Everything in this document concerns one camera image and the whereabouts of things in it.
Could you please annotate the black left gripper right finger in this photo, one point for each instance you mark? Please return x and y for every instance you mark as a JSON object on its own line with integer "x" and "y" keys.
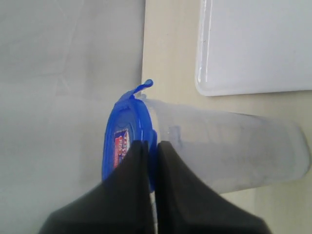
{"x": 185, "y": 205}

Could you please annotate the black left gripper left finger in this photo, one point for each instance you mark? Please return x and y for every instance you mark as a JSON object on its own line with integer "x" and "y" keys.
{"x": 120, "y": 204}

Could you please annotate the clear plastic container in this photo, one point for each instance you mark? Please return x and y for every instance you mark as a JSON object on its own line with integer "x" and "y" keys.
{"x": 230, "y": 151}

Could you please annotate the blue container lid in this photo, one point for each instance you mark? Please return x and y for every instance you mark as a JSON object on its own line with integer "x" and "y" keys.
{"x": 129, "y": 120}

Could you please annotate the white backdrop cloth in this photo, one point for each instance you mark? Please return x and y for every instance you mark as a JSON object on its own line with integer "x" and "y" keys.
{"x": 63, "y": 65}

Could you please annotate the white plastic tray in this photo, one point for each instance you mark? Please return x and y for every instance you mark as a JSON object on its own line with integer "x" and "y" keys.
{"x": 254, "y": 46}

